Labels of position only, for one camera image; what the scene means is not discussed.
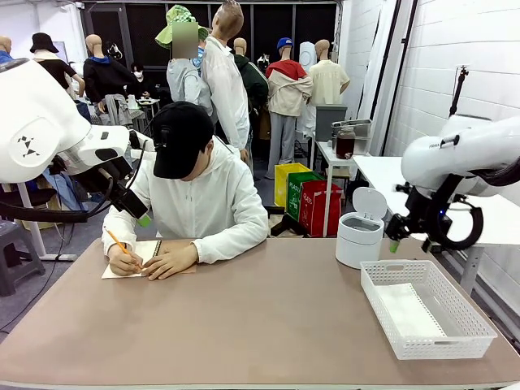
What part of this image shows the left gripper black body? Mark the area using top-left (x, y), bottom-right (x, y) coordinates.
top-left (87, 156), bottom-right (135, 208)

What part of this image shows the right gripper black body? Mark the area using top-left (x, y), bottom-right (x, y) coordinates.
top-left (401, 188), bottom-right (431, 235)

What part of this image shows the spiral notebook brown cover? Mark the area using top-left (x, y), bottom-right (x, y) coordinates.
top-left (101, 239), bottom-right (199, 280)

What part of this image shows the white paper sheet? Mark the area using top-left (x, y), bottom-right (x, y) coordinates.
top-left (375, 283), bottom-right (448, 339)

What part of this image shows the right forearm white sleeve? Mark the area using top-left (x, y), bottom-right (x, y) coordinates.
top-left (101, 213), bottom-right (139, 259)

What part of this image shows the left forearm white sleeve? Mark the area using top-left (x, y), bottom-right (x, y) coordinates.
top-left (193, 227), bottom-right (270, 265)

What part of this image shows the person's right hand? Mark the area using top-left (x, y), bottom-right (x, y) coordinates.
top-left (108, 245), bottom-right (143, 276)

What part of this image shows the person's left hand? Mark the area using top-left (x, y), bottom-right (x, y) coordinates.
top-left (142, 243), bottom-right (199, 281)

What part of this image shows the white lidded trash bin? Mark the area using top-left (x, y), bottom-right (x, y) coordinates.
top-left (335, 186), bottom-right (388, 270)

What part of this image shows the large white table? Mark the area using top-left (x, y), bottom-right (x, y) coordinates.
top-left (353, 155), bottom-right (520, 296)

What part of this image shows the blue garment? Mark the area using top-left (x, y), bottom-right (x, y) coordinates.
top-left (42, 168), bottom-right (89, 212)

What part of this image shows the blue jeans half mannequin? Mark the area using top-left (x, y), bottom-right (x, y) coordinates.
top-left (74, 99), bottom-right (93, 123)

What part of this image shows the black baseball cap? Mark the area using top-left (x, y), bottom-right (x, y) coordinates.
top-left (152, 101), bottom-right (215, 180)

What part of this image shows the person in white hoodie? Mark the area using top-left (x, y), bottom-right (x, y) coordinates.
top-left (101, 101), bottom-right (270, 265)

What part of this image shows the brown glass jar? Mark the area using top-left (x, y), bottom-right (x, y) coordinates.
top-left (336, 125), bottom-right (357, 160)

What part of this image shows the white desk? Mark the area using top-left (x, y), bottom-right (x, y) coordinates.
top-left (15, 182), bottom-right (78, 262)

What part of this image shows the small white side table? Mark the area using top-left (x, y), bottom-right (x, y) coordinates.
top-left (314, 140), bottom-right (369, 208)

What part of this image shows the masked person in black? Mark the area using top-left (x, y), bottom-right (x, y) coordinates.
top-left (128, 62), bottom-right (160, 98)

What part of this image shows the mannequin black hoodie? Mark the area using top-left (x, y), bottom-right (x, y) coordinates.
top-left (83, 34), bottom-right (141, 131)

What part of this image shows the metal tray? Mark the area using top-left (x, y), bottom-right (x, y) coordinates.
top-left (331, 119), bottom-right (373, 141)

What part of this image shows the green recycling bin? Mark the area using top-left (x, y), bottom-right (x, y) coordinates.
top-left (286, 171), bottom-right (326, 223)

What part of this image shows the black and wooden floor stand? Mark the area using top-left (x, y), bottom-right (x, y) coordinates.
top-left (266, 205), bottom-right (310, 239)

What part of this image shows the white perforated plastic basket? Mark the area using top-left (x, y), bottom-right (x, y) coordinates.
top-left (360, 259), bottom-right (499, 361)

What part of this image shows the grey plastic stool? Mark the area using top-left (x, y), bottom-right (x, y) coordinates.
top-left (0, 221), bottom-right (46, 297)

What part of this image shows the yellow recycling bin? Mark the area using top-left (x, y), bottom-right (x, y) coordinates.
top-left (275, 162), bottom-right (312, 208)

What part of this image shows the mannequin grey vest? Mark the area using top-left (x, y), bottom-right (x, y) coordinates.
top-left (166, 19), bottom-right (215, 123)

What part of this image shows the grey cabinet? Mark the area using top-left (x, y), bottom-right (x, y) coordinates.
top-left (315, 104), bottom-right (349, 142)

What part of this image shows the mannequin black top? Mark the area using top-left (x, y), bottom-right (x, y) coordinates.
top-left (34, 50), bottom-right (86, 101)

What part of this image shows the black tripod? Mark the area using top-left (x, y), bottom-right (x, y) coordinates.
top-left (448, 64), bottom-right (470, 119)

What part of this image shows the tall mannequin white shirt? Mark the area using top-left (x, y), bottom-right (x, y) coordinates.
top-left (201, 0), bottom-right (255, 180)

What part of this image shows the mannequin cream shirt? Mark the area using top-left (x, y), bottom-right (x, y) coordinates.
top-left (307, 39), bottom-right (351, 107)

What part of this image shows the black bucket hat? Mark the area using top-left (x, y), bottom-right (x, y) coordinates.
top-left (29, 32), bottom-right (60, 54)

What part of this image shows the mannequin dark green jacket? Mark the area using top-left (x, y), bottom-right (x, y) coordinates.
top-left (233, 37), bottom-right (270, 141)

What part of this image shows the mannequin red beige jacket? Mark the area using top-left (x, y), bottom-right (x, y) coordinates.
top-left (266, 37), bottom-right (314, 180)

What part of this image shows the green checked sun hat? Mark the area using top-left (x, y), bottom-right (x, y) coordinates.
top-left (155, 4), bottom-right (209, 50)

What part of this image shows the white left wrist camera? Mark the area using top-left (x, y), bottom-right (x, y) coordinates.
top-left (128, 128), bottom-right (155, 162)

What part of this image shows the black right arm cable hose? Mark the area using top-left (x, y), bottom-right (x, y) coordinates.
top-left (428, 162), bottom-right (520, 251)

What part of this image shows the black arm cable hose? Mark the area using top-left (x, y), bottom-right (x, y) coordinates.
top-left (0, 178), bottom-right (115, 223)
top-left (428, 162), bottom-right (520, 251)

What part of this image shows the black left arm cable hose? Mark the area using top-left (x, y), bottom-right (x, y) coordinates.
top-left (0, 178), bottom-right (115, 223)

